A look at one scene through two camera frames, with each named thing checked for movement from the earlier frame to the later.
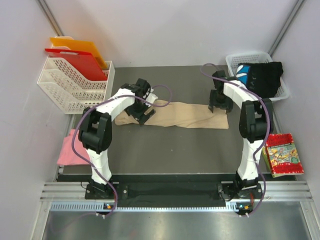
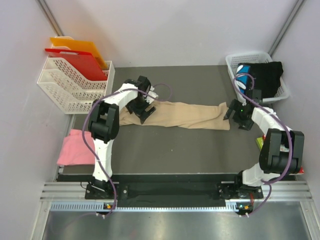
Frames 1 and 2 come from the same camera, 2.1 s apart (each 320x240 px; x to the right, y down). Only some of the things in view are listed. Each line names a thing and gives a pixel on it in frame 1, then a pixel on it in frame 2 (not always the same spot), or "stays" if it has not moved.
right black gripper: [213, 103] -> [236, 106]
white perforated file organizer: [71, 91] stays
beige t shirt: [172, 114] stays
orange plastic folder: [85, 46] stays
